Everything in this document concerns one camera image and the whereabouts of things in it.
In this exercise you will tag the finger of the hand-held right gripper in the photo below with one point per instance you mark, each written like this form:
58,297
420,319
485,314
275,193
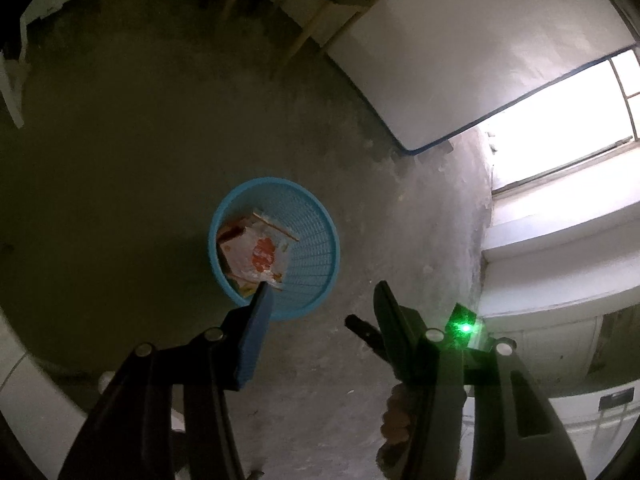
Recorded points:
362,327

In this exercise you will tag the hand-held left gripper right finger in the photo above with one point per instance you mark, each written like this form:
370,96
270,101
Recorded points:
395,330

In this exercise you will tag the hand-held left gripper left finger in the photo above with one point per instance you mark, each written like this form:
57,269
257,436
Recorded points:
255,340

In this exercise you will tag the white packet with red print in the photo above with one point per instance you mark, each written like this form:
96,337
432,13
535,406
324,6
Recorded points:
260,255

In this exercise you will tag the blue plastic waste basket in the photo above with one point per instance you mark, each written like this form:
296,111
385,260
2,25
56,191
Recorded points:
310,260

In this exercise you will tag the person's right hand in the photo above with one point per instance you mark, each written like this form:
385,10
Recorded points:
395,420

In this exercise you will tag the white cabinet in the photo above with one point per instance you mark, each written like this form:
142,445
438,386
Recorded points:
600,435

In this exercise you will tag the window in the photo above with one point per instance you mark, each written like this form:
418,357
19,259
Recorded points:
560,125

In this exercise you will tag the white mattress with blue edge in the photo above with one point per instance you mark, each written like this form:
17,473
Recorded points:
450,60

